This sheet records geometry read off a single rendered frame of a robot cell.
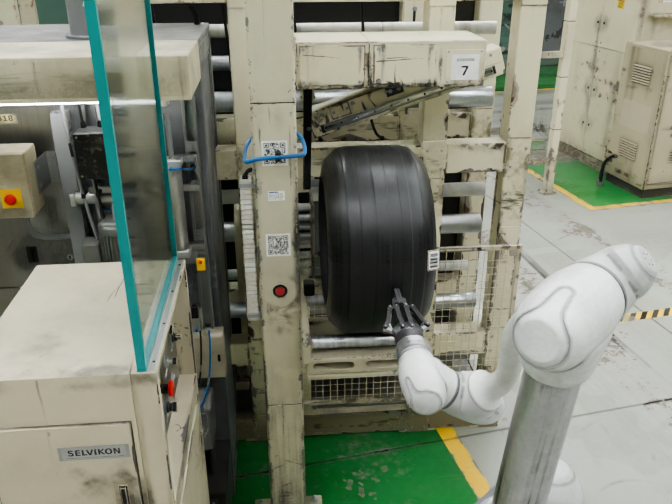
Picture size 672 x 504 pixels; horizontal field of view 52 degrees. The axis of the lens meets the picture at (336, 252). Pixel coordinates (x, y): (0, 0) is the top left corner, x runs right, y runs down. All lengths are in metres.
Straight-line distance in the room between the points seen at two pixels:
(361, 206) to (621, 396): 2.18
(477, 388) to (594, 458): 1.68
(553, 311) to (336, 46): 1.33
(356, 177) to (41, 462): 1.08
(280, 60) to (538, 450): 1.21
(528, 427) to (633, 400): 2.47
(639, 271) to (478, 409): 0.61
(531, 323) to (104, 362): 0.88
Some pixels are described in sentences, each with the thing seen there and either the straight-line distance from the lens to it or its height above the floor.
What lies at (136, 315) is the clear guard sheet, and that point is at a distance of 1.42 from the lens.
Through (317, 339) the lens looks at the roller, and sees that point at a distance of 2.21.
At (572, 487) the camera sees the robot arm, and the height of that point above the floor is 0.99.
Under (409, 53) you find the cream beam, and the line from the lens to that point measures 2.27.
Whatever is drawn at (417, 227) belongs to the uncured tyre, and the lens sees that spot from 1.95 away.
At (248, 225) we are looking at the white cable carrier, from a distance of 2.11.
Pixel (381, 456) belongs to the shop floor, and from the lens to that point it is 3.17.
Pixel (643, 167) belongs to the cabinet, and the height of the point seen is 0.27.
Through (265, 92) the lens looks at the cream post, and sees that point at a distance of 1.98.
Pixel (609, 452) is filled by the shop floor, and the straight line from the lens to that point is 3.40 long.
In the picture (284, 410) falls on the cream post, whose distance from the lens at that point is 2.44.
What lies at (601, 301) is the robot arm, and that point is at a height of 1.54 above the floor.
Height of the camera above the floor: 2.08
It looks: 25 degrees down
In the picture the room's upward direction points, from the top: straight up
